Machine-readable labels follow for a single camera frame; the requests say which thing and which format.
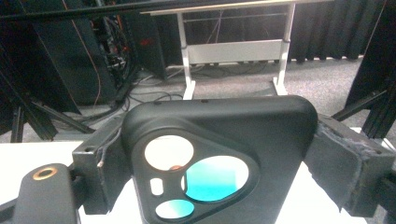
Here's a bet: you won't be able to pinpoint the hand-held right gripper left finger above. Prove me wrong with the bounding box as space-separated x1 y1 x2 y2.
71 115 134 216

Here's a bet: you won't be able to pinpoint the black floor cables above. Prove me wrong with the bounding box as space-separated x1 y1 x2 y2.
74 15 219 124

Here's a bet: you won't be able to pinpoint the white metal desk frame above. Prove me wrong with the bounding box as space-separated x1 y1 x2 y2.
139 0 334 101

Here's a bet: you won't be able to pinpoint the black computer case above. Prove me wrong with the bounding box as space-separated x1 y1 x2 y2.
29 17 120 108

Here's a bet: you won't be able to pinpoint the iridescent phone case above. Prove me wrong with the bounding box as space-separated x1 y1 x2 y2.
154 154 250 219

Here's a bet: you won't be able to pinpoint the black phone case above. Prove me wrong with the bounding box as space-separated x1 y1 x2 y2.
120 94 319 224

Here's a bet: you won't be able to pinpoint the black curtain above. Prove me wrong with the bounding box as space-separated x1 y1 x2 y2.
288 0 376 63

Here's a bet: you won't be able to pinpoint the white table mat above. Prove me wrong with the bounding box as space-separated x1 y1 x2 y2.
0 125 396 224

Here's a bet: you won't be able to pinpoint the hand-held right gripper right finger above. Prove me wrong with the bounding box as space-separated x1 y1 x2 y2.
303 113 396 218

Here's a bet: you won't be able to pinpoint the black metal stand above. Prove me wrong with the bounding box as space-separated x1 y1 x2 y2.
0 46 96 144
331 0 396 139

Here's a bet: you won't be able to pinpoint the black metal bar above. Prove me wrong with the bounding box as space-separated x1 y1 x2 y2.
0 0 250 23

